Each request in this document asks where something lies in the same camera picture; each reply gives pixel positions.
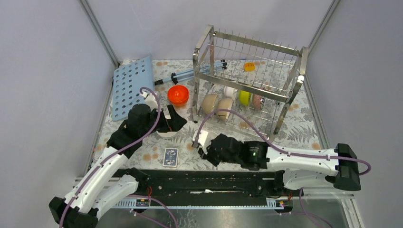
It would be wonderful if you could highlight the small orange yellow cup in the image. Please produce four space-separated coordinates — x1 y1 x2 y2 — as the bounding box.
244 62 255 72

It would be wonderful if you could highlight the beige floral bowl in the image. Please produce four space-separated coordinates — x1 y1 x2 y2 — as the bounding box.
201 94 219 114
216 98 233 122

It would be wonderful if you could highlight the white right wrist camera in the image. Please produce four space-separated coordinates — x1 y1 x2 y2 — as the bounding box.
192 130 218 154

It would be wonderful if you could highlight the orange plastic bowl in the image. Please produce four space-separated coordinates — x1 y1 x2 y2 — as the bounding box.
167 85 190 106

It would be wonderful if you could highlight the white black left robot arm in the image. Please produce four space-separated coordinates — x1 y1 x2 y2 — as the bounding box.
49 104 187 228

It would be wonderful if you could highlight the blue playing card box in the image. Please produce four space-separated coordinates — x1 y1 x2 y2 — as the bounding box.
163 148 179 168

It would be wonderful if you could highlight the light blue perforated panel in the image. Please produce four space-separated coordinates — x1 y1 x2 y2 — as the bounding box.
111 56 154 121

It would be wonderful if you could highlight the white ceramic bowl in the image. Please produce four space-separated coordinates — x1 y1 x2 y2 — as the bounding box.
223 86 238 100

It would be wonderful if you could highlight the beige floral bowl front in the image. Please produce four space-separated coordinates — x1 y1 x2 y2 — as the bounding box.
201 94 219 114

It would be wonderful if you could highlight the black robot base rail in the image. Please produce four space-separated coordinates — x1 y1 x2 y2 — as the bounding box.
113 168 299 207

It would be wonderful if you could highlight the floral patterned table mat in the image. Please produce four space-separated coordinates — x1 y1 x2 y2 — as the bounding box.
91 58 325 173

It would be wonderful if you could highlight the white ribbed bowl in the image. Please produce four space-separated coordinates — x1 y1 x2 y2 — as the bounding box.
156 132 178 139

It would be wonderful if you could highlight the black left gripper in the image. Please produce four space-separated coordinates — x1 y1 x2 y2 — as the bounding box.
140 104 187 138

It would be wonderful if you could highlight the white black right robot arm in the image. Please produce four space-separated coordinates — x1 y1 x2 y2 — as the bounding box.
197 132 361 196

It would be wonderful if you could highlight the stainless steel dish rack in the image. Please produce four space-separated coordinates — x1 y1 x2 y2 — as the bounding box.
192 25 309 140

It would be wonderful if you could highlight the yellow green bowl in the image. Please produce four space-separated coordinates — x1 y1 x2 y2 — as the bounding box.
238 90 252 106

